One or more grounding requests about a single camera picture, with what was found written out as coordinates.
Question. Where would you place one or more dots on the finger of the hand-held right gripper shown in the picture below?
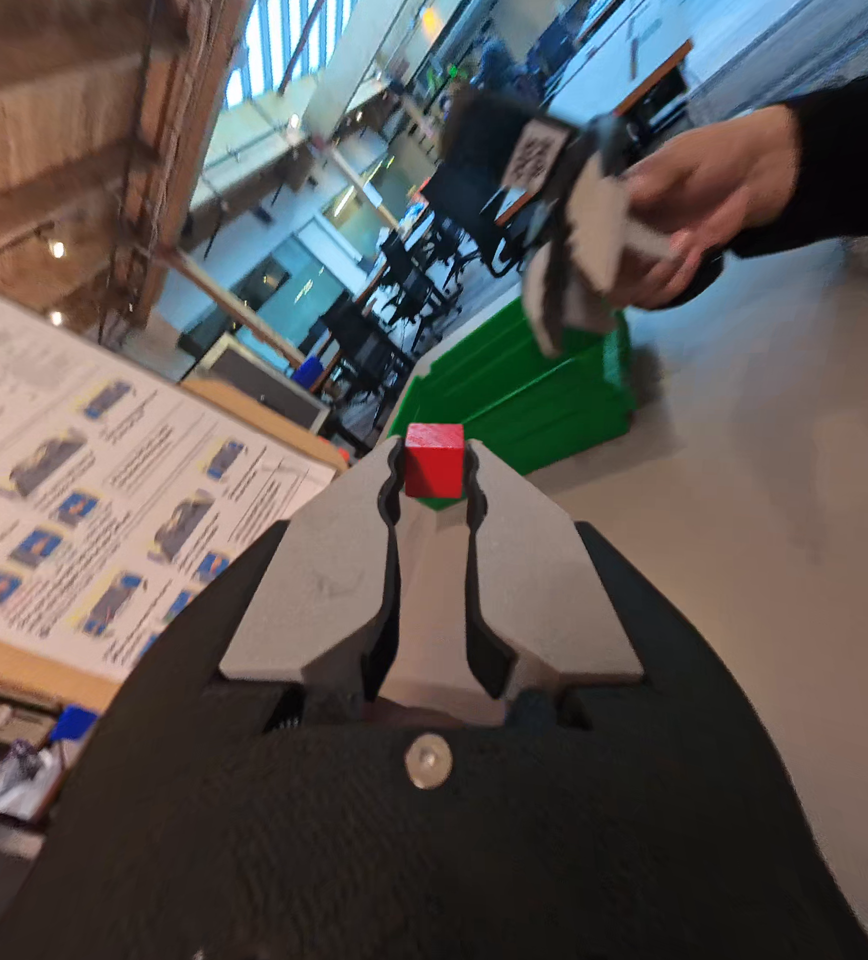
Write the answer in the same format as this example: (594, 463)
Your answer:
(554, 300)
(599, 225)

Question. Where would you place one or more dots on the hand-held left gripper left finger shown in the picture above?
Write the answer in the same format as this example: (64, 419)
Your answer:
(321, 592)

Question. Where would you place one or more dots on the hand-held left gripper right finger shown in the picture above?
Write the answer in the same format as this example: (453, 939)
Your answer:
(554, 592)

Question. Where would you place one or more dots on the green plastic bin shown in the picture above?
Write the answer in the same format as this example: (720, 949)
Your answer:
(524, 390)

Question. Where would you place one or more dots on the small red cube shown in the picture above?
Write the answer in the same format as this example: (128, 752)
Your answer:
(434, 461)

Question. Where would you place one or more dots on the person's right forearm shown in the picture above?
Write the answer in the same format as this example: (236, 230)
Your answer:
(854, 165)

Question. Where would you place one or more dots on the person's right hand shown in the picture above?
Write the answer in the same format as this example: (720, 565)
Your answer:
(711, 187)

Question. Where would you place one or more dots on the black office chair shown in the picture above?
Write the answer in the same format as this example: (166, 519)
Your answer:
(471, 217)
(363, 352)

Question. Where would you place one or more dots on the grey framed panel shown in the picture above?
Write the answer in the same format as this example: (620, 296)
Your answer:
(269, 382)

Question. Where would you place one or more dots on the instruction poster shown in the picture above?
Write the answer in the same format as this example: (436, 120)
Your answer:
(141, 465)

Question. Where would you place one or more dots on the small blue box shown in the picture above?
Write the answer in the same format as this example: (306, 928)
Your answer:
(72, 724)

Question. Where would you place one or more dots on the wooden poster board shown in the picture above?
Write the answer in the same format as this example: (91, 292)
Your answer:
(21, 664)

